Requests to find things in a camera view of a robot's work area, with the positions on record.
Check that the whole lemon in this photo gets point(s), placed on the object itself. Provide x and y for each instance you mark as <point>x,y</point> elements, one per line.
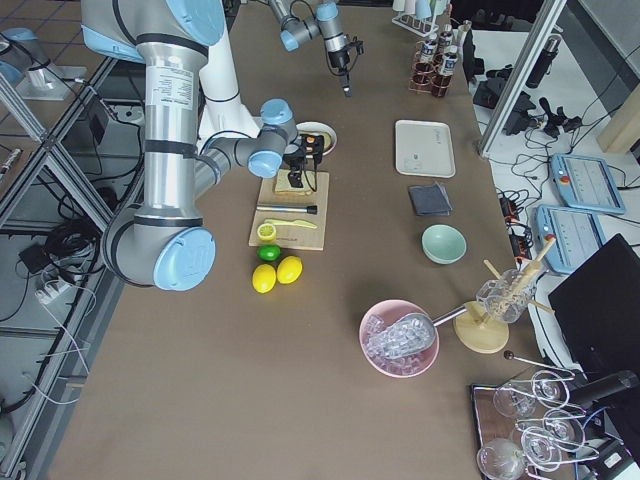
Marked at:
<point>289,269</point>
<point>264,278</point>

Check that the half lemon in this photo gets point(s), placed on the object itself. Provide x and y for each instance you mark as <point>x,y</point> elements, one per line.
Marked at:
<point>266,232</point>

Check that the white cup rack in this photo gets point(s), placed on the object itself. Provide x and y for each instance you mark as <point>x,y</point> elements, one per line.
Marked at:
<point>419,16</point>

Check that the glassware tray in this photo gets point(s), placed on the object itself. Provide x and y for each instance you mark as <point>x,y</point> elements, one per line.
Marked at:
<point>528,428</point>

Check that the tea bottle front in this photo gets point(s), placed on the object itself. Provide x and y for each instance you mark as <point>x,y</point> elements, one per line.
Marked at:
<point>447,68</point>

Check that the whole lemon lower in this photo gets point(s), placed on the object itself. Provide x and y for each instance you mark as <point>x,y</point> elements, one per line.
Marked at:
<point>264,278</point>

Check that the tea bottle left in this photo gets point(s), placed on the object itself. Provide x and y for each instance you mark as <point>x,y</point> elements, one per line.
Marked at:
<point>445,38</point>

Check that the blue teach pendant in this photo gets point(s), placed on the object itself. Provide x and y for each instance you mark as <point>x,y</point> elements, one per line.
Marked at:
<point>578,235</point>
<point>587,183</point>

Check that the whole lemon upper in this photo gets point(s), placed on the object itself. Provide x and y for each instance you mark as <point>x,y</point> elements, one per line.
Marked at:
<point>289,269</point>

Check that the blue teach pendant far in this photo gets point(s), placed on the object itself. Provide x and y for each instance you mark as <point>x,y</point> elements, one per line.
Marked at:
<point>587,183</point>

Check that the tea bottle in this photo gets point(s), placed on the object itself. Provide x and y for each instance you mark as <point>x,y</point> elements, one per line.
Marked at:
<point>447,68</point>
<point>445,38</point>
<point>424,65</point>

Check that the copper wire bottle rack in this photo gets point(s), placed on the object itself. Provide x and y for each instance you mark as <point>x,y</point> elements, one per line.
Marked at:
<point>433,85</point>

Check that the green lime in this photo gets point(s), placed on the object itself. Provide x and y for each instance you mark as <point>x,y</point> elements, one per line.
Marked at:
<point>269,253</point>

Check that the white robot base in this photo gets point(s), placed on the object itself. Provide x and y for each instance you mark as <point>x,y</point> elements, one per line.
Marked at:
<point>224,114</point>

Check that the steel muddler black tip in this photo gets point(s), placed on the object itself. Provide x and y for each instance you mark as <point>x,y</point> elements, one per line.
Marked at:
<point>303,209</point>

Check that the wooden cup stand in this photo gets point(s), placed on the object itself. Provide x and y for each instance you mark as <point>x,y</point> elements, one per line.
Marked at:
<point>481,333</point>

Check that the yellow plastic knife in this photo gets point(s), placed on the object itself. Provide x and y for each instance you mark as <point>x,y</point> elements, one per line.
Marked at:
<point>291,223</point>

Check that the mint green bowl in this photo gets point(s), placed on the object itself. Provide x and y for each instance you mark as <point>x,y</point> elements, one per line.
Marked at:
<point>443,244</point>

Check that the black monitor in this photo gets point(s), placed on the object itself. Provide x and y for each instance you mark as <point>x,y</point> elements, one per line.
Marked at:
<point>597,309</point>

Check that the tea bottle right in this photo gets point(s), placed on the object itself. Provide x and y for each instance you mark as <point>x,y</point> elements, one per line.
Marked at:
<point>424,65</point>

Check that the white round plate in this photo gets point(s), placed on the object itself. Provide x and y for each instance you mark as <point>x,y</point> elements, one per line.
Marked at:
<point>319,128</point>

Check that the grey folded cloth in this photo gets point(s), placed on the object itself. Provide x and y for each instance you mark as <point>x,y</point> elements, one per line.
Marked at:
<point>431,200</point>

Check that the pink ice bowl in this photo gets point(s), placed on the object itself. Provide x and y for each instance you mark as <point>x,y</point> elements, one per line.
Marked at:
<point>378,318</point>

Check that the bamboo cutting board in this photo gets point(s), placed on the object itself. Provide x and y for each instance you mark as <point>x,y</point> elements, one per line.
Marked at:
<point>293,236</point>

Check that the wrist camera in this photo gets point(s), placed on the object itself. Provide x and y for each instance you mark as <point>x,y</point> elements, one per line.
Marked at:
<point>317,153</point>

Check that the steel ice scoop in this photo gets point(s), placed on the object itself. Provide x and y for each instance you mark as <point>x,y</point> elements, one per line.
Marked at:
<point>411,334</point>

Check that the glass mug on stand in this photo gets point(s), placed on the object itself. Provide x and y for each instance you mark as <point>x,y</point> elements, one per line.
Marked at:
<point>506,298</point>

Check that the cream rabbit tray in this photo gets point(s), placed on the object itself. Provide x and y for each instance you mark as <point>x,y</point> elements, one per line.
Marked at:
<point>424,148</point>

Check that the blue teach pendant near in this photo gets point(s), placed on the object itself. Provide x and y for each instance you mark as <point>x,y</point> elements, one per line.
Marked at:
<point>578,235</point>

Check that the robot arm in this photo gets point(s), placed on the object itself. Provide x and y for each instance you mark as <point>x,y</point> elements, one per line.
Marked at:
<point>324,21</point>
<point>184,47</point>

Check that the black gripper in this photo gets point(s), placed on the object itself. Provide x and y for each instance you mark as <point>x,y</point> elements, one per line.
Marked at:
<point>295,159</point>
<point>338,60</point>

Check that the bread slice under egg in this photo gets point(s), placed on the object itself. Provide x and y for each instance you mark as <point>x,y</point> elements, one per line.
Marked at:
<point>329,139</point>

